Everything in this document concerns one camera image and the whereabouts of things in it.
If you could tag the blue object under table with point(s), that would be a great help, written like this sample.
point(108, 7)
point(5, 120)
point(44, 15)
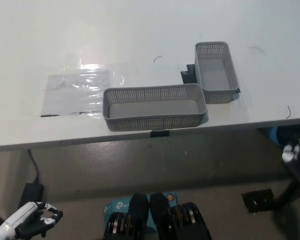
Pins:
point(273, 136)

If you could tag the black square tape patch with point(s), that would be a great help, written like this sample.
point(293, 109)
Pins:
point(188, 77)

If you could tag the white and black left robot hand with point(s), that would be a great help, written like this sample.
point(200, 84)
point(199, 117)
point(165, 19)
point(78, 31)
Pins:
point(27, 215)

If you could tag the teal tp-link box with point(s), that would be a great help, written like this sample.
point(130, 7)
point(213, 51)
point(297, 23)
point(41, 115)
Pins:
point(117, 206)

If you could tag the black floor tape patch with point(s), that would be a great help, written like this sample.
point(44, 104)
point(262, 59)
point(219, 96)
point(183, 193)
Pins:
point(258, 201)

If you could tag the grey perforated plastic basket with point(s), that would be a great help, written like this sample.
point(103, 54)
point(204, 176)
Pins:
point(215, 75)
point(152, 110)

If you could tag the black power adapter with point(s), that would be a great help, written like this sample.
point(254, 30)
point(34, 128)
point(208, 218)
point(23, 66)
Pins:
point(31, 192)

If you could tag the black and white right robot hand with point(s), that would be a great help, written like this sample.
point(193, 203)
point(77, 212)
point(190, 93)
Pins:
point(298, 157)

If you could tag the clear plastic covered paper sheet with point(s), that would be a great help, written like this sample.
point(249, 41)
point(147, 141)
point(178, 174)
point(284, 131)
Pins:
point(75, 92)

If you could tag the black tape on table edge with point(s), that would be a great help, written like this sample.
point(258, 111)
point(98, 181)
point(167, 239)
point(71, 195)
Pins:
point(160, 134)

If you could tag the thin black tape strip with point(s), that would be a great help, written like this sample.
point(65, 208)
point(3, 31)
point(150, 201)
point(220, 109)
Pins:
point(50, 115)

